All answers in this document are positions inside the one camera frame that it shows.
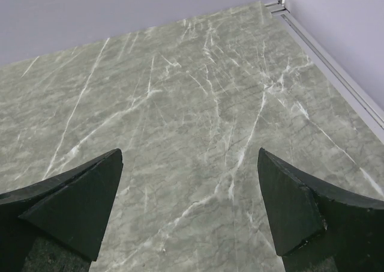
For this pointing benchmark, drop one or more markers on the aluminium rail at wall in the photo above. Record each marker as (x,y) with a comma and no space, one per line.
(347,87)

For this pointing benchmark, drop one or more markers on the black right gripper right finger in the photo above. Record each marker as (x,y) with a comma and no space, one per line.
(317,226)

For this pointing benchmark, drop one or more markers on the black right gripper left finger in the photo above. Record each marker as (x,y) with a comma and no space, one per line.
(58,224)

